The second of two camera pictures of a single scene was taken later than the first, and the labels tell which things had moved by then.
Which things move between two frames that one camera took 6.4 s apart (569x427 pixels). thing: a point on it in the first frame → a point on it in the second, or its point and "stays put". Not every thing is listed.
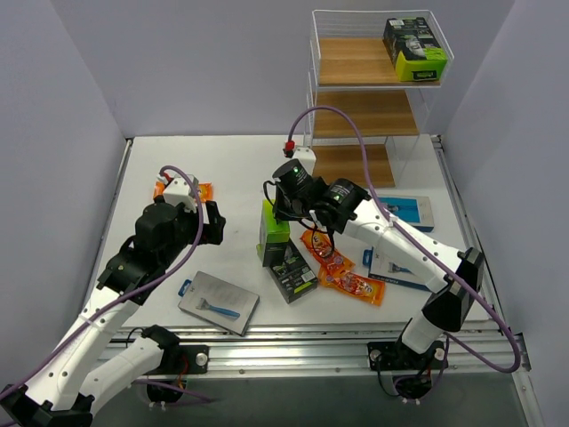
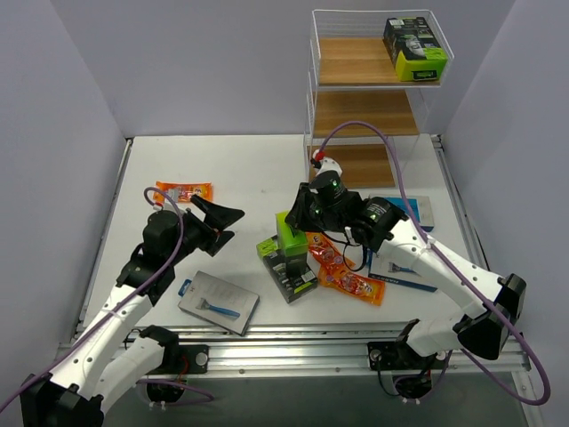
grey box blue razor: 219,302 stays put
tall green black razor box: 414,50 stays put
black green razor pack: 274,237 → 294,247
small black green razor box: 292,273 stays put
